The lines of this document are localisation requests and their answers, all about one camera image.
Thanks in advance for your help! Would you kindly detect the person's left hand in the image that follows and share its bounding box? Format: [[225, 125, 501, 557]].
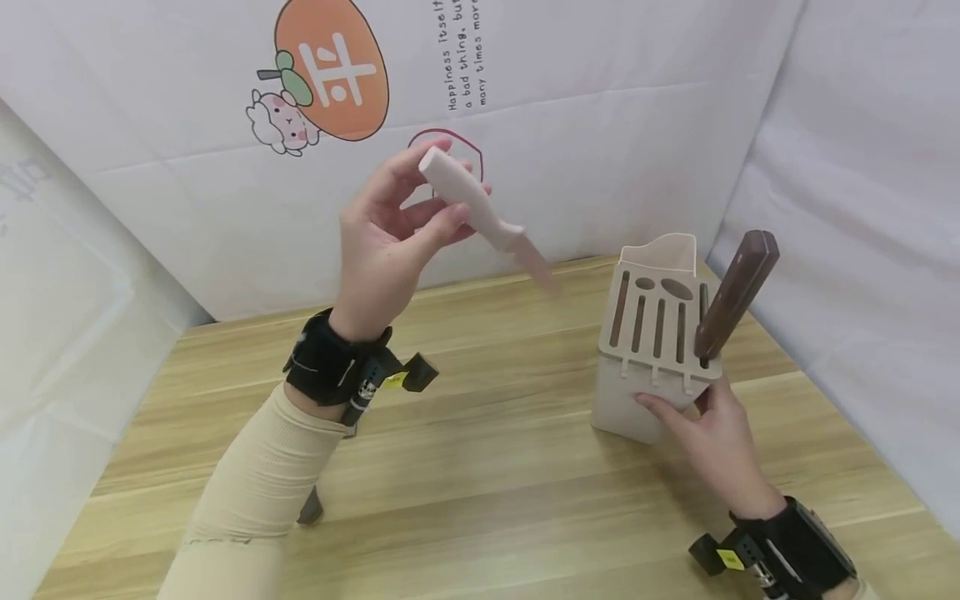
[[328, 138, 495, 344]]

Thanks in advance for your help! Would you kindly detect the person's right hand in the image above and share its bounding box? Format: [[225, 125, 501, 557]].
[[635, 374, 788, 523]]

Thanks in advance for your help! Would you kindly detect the beige knife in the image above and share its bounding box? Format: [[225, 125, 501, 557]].
[[417, 146, 563, 293]]

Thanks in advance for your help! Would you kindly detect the beige plastic knife block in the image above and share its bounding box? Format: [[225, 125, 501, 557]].
[[590, 233, 726, 445]]

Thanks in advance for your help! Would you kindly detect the black wrist band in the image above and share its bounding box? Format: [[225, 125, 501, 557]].
[[688, 497, 859, 600], [282, 307, 441, 438]]

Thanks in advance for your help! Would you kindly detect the brown wooden handle knife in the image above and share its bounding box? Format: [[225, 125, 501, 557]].
[[693, 230, 781, 368]]

